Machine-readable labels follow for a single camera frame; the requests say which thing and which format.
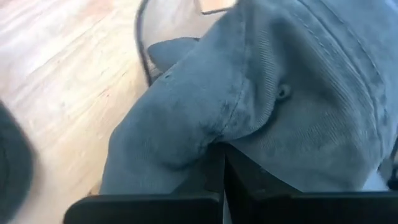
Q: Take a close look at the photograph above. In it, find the blue-grey denim cap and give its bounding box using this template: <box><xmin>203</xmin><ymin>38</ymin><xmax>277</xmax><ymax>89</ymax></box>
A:
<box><xmin>99</xmin><ymin>0</ymin><xmax>398</xmax><ymax>195</ymax></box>

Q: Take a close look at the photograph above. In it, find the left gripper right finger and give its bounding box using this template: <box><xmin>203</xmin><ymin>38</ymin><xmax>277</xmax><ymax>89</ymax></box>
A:
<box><xmin>224</xmin><ymin>144</ymin><xmax>398</xmax><ymax>224</ymax></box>

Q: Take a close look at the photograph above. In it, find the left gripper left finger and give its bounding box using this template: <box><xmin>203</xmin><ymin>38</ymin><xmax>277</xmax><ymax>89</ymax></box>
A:
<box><xmin>63</xmin><ymin>142</ymin><xmax>225</xmax><ymax>224</ymax></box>

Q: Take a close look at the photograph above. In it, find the dark grey cap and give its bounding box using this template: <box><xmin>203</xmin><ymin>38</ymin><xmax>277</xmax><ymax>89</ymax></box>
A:
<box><xmin>0</xmin><ymin>102</ymin><xmax>35</xmax><ymax>224</ymax></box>

